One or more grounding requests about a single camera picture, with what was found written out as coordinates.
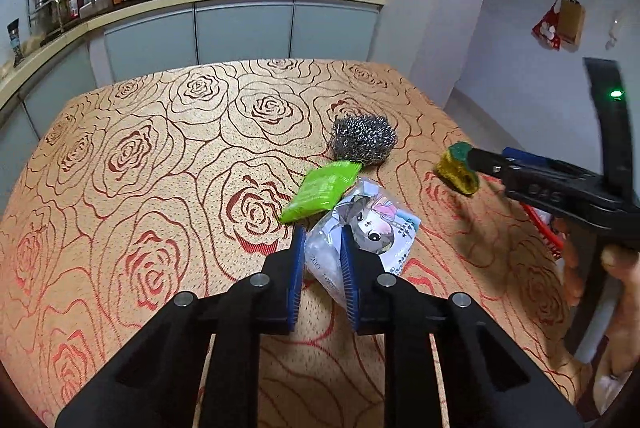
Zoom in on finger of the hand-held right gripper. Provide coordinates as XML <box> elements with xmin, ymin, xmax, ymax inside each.
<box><xmin>467</xmin><ymin>148</ymin><xmax>549</xmax><ymax>183</ymax></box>
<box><xmin>502</xmin><ymin>146</ymin><xmax>596</xmax><ymax>177</ymax></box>

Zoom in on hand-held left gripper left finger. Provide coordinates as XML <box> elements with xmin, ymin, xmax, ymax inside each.
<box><xmin>55</xmin><ymin>226</ymin><xmax>307</xmax><ymax>428</ymax></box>

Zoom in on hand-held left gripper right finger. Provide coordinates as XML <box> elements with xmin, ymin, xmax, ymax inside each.
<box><xmin>340</xmin><ymin>225</ymin><xmax>583</xmax><ymax>428</ymax></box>

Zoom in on green scouring sponge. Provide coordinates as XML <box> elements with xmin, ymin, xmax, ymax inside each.
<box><xmin>434</xmin><ymin>142</ymin><xmax>480</xmax><ymax>197</ymax></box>

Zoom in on cartoon printed plastic packet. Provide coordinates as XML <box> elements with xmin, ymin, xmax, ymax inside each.
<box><xmin>305</xmin><ymin>178</ymin><xmax>422</xmax><ymax>309</ymax></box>

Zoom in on person's right forearm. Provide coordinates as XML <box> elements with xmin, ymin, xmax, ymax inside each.
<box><xmin>592</xmin><ymin>278</ymin><xmax>640</xmax><ymax>414</ymax></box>

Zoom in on person's right hand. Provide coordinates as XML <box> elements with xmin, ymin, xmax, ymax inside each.
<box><xmin>552</xmin><ymin>217</ymin><xmax>640</xmax><ymax>309</ymax></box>

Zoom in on green packet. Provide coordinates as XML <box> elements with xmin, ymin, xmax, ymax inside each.
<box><xmin>279</xmin><ymin>160</ymin><xmax>365</xmax><ymax>224</ymax></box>

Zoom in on red hanging bag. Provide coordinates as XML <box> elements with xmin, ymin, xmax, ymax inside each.
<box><xmin>531</xmin><ymin>0</ymin><xmax>566</xmax><ymax>51</ymax></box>

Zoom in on steel wool scourer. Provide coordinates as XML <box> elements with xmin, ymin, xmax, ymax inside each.
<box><xmin>327</xmin><ymin>114</ymin><xmax>399</xmax><ymax>167</ymax></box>

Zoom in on brown paper bag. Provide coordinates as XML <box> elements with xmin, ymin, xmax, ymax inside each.
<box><xmin>557</xmin><ymin>0</ymin><xmax>586</xmax><ymax>48</ymax></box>

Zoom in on rose-patterned tablecloth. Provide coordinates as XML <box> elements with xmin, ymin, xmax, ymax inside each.
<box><xmin>0</xmin><ymin>58</ymin><xmax>596</xmax><ymax>428</ymax></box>

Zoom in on base cabinets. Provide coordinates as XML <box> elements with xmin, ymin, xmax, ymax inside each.
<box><xmin>0</xmin><ymin>0</ymin><xmax>381</xmax><ymax>189</ymax></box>

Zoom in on dark printed pouch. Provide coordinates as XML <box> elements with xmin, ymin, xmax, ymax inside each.
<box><xmin>6</xmin><ymin>18</ymin><xmax>26</xmax><ymax>67</ymax></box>

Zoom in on white wall fixture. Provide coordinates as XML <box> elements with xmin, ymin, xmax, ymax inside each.
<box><xmin>607</xmin><ymin>10</ymin><xmax>626</xmax><ymax>51</ymax></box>

